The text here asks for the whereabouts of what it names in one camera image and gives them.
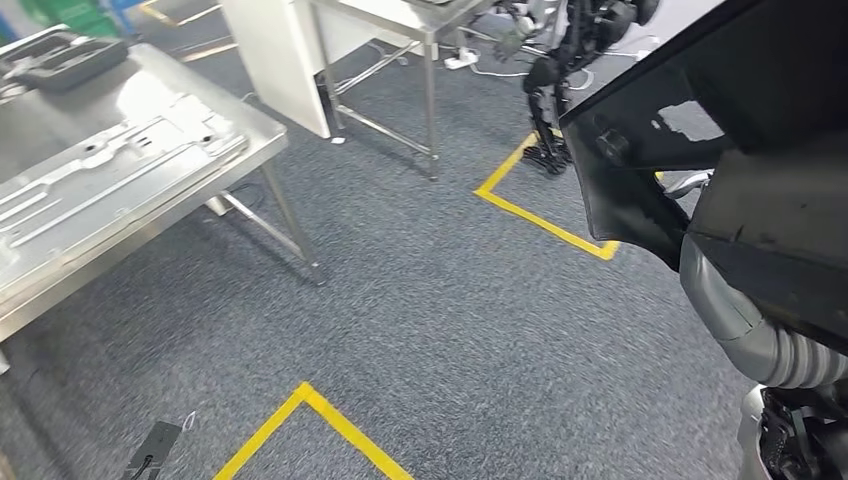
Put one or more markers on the white power strip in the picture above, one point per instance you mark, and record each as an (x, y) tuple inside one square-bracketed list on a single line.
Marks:
[(460, 61)]

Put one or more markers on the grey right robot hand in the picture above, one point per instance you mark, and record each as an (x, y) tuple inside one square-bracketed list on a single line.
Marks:
[(712, 291)]

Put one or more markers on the black plastic plate part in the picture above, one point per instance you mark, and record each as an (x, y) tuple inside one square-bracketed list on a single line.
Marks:
[(629, 192)]

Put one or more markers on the black standing robot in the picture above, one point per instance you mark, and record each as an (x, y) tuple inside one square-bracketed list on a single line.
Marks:
[(550, 99)]

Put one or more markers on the black foam case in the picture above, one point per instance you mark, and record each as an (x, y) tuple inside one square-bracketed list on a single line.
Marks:
[(66, 66)]

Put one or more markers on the white table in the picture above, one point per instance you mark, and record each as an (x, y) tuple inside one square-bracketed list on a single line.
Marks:
[(278, 60)]

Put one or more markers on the steel workbench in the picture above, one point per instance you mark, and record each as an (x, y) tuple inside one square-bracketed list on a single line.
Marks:
[(152, 73)]

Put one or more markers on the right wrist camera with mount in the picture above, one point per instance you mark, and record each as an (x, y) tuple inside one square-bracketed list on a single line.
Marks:
[(782, 232)]

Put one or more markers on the stamped metal panel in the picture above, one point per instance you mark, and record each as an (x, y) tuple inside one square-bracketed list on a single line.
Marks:
[(99, 192)]

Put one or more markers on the green plastic bin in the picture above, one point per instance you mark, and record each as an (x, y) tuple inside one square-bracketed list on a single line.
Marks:
[(73, 13)]

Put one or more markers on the black robot bracket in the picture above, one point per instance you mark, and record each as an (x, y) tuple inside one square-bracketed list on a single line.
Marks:
[(156, 440)]

